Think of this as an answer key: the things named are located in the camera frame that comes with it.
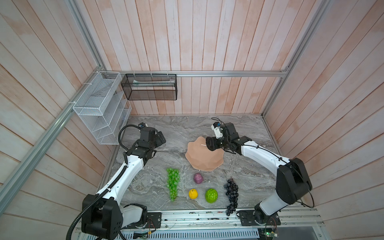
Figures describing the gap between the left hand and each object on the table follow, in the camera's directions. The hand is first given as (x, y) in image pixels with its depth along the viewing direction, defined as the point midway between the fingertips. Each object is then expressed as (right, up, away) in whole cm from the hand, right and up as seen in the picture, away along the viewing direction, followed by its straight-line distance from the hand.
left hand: (156, 140), depth 84 cm
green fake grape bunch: (+10, -21, 0) cm, 23 cm away
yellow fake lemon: (+21, -28, -6) cm, 36 cm away
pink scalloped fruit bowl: (+27, -13, +11) cm, 32 cm away
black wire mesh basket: (-9, +36, +20) cm, 43 cm away
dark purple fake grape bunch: (+42, -26, -4) cm, 50 cm away
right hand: (+31, -1, +5) cm, 31 cm away
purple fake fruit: (+24, -22, 0) cm, 32 cm away
